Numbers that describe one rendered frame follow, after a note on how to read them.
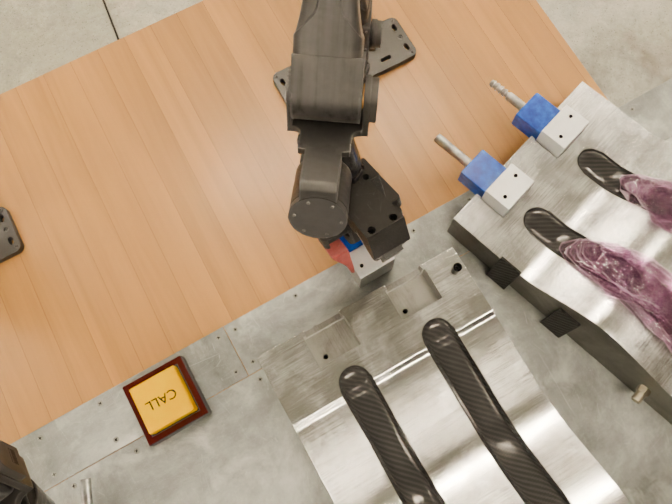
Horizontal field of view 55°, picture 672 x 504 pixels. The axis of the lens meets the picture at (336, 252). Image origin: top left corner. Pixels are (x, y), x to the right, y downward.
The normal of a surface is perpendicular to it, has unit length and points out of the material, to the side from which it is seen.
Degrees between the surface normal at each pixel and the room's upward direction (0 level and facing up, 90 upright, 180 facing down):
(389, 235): 61
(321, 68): 39
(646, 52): 0
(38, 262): 0
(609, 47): 0
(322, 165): 24
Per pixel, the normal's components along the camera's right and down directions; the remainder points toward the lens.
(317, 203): -0.09, 0.77
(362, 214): -0.26, -0.63
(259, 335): -0.01, -0.25
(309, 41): -0.07, 0.40
